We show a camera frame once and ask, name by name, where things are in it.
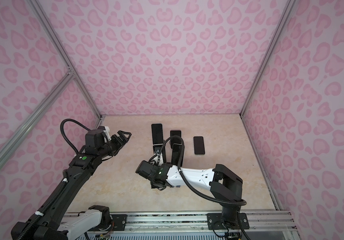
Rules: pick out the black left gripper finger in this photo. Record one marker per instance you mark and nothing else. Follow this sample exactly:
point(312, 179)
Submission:
point(124, 135)
point(125, 141)

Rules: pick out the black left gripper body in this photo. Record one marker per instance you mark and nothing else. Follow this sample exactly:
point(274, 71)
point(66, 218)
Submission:
point(115, 144)

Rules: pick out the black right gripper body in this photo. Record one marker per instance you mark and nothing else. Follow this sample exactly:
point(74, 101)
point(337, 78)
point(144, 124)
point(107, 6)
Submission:
point(153, 181)

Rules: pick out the black phone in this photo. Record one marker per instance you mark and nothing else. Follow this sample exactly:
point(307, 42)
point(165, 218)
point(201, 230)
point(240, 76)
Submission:
point(157, 134)
point(199, 145)
point(164, 160)
point(174, 141)
point(176, 153)

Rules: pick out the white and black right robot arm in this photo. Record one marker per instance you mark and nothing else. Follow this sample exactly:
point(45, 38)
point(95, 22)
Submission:
point(218, 185)

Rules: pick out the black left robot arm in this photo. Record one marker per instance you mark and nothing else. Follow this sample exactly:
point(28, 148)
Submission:
point(44, 224)

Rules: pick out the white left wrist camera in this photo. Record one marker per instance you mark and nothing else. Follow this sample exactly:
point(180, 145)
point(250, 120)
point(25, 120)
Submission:
point(106, 130)

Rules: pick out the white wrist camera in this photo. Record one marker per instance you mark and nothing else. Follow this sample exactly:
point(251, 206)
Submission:
point(158, 152)
point(106, 130)

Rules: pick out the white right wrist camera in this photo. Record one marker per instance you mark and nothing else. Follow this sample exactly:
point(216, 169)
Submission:
point(158, 152)

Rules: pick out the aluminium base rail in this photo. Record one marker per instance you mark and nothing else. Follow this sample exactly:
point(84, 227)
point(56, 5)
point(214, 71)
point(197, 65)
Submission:
point(197, 225)

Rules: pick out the aluminium diagonal frame bar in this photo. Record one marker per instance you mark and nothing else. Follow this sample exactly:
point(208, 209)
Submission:
point(33, 119)

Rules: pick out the aluminium frame post back left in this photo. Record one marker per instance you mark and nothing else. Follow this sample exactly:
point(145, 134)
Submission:
point(43, 19)

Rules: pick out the aluminium frame post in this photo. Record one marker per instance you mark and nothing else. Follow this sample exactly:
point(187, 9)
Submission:
point(43, 19)
point(276, 36)

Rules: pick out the aluminium frame post back right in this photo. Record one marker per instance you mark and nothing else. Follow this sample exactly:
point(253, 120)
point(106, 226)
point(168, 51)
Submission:
point(276, 36)

